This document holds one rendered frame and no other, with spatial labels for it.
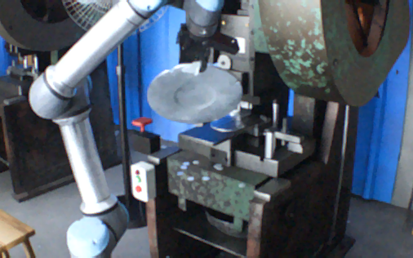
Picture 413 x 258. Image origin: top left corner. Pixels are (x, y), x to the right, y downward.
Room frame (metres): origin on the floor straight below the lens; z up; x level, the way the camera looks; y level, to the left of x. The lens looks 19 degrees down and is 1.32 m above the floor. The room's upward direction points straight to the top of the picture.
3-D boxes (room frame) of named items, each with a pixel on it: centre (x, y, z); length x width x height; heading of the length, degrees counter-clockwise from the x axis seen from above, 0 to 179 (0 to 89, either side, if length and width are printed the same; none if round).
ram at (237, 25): (1.66, -0.13, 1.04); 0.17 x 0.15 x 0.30; 141
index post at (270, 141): (1.49, -0.21, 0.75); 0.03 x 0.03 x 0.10; 51
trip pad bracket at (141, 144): (1.71, 0.23, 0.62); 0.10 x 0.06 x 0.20; 51
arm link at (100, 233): (1.04, 0.32, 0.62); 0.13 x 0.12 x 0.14; 170
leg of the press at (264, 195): (1.64, -0.45, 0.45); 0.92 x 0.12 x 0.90; 141
